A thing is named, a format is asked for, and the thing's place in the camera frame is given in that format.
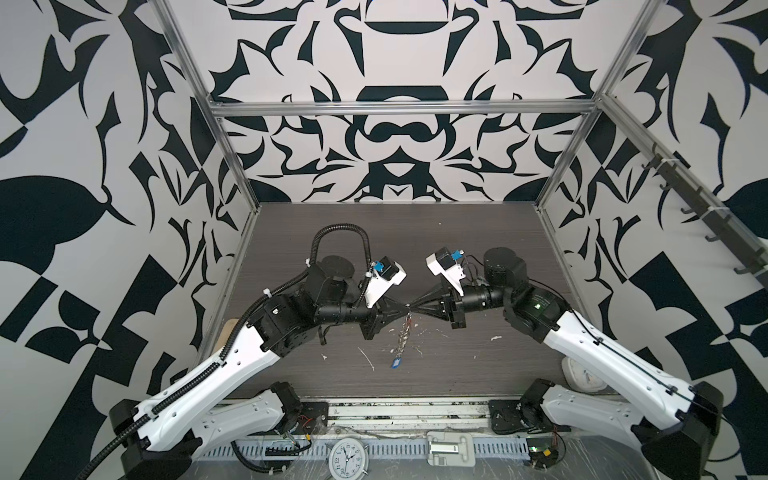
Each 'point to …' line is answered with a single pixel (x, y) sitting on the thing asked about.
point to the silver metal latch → (450, 449)
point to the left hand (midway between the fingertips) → (409, 303)
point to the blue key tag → (396, 362)
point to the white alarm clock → (348, 459)
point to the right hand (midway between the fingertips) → (416, 310)
